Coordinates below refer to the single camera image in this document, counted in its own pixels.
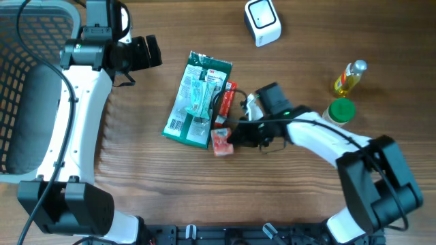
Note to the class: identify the pink tissue pack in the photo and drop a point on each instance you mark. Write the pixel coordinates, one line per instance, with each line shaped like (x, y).
(221, 147)

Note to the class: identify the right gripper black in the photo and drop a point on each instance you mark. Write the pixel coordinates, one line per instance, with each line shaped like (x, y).
(241, 132)

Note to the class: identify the light teal small packet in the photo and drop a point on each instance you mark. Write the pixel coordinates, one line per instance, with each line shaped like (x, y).
(201, 92)

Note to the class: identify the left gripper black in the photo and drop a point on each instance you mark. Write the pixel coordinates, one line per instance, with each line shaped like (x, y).
(144, 60)

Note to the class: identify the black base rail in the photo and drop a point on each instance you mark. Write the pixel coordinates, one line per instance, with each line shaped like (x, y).
(297, 234)

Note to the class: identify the yellow liquid bottle silver cap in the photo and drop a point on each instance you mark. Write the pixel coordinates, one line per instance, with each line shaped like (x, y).
(349, 78)

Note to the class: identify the green 3M gloves package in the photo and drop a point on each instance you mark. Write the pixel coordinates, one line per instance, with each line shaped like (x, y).
(183, 127)

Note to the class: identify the grey plastic mesh basket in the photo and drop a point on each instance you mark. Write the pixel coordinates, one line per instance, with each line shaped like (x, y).
(30, 91)

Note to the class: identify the white barcode scanner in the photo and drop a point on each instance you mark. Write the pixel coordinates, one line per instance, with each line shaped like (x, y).
(262, 21)

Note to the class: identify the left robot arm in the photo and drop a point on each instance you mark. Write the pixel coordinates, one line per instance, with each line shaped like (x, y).
(63, 199)

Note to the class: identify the red snack packet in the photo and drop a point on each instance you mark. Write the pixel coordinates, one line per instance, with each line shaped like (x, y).
(226, 103)

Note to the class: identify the green lid white jar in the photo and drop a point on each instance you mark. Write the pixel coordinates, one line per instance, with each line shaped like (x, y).
(340, 112)

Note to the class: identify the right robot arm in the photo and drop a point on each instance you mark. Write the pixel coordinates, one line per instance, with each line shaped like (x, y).
(377, 183)

